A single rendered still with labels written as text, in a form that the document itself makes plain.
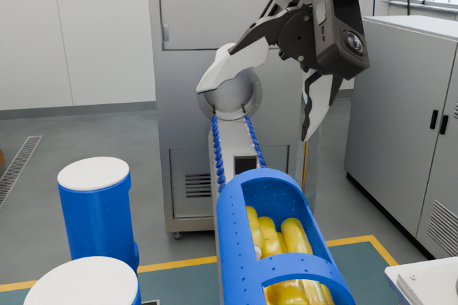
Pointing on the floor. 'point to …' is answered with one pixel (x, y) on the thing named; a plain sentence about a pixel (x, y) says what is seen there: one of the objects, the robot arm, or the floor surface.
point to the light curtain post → (311, 167)
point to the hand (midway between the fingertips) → (253, 122)
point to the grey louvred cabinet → (409, 129)
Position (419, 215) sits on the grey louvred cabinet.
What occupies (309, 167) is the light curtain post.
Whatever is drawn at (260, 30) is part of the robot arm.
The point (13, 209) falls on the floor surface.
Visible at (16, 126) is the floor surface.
